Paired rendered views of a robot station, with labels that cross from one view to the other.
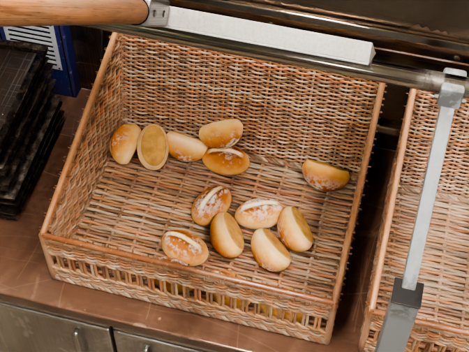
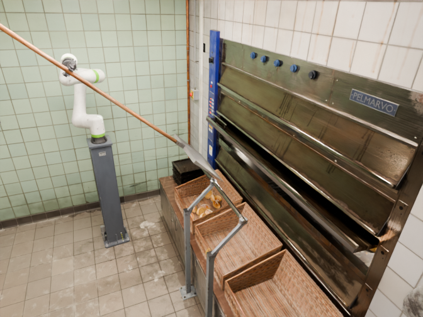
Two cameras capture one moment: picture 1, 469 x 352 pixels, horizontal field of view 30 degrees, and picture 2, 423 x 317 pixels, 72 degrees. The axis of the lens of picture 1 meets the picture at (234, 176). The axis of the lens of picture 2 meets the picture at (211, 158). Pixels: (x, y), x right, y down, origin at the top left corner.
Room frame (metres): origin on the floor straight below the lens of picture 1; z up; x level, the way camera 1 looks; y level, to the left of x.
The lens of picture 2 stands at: (-0.32, -1.79, 2.38)
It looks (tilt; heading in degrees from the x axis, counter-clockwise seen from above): 28 degrees down; 52
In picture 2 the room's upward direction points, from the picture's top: 2 degrees clockwise
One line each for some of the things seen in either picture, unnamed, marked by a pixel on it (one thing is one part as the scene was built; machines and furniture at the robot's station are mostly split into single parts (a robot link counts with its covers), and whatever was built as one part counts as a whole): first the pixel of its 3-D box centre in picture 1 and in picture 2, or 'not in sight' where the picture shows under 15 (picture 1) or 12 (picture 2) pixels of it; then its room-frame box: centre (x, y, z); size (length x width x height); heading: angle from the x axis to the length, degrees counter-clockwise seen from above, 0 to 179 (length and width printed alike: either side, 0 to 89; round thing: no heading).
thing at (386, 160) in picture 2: not in sight; (279, 104); (1.16, -0.59, 1.80); 1.79 x 0.11 x 0.19; 76
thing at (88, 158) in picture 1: (218, 172); (206, 199); (1.04, 0.03, 0.72); 0.56 x 0.49 x 0.28; 76
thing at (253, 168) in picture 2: not in sight; (270, 185); (1.18, -0.59, 1.16); 1.80 x 0.06 x 0.04; 76
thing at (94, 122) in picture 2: not in sight; (95, 125); (0.35, 0.83, 1.36); 0.16 x 0.13 x 0.19; 133
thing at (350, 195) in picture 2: not in sight; (274, 140); (1.16, -0.59, 1.54); 1.79 x 0.11 x 0.19; 76
